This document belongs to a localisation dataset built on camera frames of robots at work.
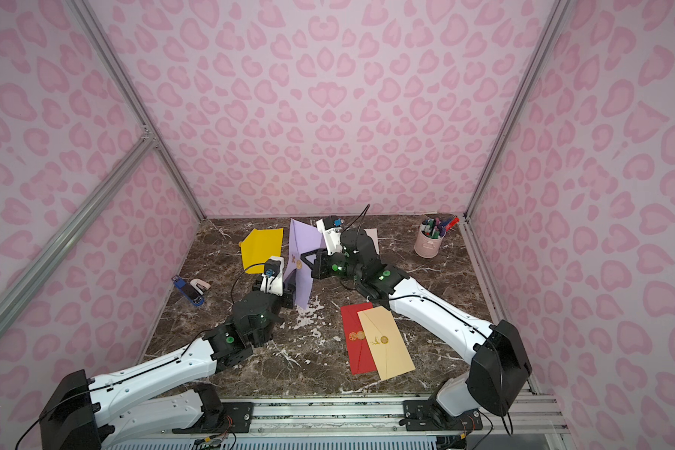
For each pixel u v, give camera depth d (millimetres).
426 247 1010
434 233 984
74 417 392
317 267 628
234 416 732
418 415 723
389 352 840
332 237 655
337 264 629
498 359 390
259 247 1118
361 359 829
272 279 606
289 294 663
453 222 957
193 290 970
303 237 708
